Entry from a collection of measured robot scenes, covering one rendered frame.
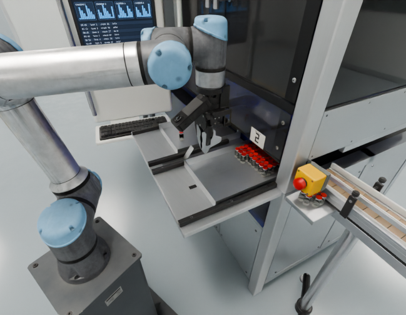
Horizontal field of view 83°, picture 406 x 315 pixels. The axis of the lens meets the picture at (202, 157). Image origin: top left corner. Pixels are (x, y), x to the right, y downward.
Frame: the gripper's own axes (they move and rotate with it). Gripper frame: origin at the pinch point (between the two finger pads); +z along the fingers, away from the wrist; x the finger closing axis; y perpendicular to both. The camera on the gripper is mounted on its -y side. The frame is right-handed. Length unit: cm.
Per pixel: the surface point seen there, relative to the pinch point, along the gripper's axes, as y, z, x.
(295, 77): 28.1, -19.4, -4.0
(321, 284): 43, 66, -34
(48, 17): -56, 16, 544
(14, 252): -104, 110, 87
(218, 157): 17.2, 21.4, 18.1
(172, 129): 8, 21, 50
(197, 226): -6.9, 21.6, -10.2
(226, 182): 12.0, 21.4, 2.7
